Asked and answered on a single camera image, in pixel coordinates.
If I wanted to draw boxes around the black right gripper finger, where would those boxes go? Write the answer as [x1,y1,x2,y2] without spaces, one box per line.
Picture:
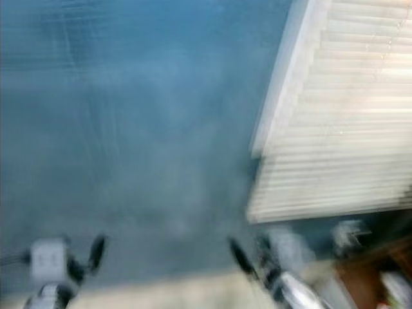
[228,236,259,278]

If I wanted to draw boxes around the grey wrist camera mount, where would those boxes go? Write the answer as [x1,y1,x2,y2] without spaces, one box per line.
[270,228,310,272]
[31,238,69,285]

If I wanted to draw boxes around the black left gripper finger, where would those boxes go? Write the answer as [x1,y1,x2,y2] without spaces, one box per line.
[87,233,108,272]

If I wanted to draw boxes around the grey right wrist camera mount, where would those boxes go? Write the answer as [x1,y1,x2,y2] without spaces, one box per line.
[270,228,310,272]

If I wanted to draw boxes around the white window frame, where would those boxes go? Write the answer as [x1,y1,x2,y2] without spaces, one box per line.
[250,0,336,158]

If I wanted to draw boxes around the white window blinds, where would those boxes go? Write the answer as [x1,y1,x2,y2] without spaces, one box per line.
[246,0,412,225]

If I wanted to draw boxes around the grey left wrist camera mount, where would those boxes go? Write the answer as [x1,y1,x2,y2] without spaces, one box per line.
[31,238,69,285]

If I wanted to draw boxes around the brown wooden furniture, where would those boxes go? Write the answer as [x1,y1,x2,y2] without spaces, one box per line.
[335,238,412,309]

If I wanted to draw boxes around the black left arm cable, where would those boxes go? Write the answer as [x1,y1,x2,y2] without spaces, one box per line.
[0,252,33,267]

